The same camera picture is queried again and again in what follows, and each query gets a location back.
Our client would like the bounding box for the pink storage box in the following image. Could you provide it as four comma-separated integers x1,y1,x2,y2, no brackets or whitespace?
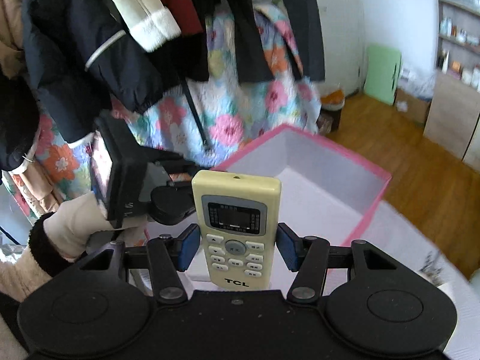
217,126,391,246

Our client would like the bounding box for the yellow TCL remote control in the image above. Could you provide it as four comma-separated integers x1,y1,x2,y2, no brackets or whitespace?
191,170,281,291

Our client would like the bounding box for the left hand white glove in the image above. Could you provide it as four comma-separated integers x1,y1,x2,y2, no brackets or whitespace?
42,190,152,260

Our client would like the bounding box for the white table cloth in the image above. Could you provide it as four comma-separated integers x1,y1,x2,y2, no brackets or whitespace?
361,202,479,359

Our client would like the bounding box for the navy jacket white piping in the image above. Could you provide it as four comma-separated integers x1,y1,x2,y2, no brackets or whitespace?
20,0,211,143

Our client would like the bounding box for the black trash bin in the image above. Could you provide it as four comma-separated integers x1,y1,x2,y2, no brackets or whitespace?
316,87,345,135

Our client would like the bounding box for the cardboard box on floor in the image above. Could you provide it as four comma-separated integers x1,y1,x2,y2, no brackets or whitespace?
394,88,431,125

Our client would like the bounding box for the cream fleece-cuff coat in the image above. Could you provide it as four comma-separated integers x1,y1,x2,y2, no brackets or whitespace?
112,0,182,52

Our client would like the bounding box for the red hanging garment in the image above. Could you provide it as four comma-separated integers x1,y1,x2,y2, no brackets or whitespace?
149,0,205,37

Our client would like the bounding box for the wooden shelf cabinet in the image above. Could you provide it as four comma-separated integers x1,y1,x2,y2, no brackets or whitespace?
424,0,479,171

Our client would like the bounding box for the dark grey hanging garment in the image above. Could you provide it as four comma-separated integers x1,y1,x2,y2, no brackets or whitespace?
226,0,326,84

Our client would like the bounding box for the white door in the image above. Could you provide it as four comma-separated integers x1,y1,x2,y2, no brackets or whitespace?
317,0,364,95

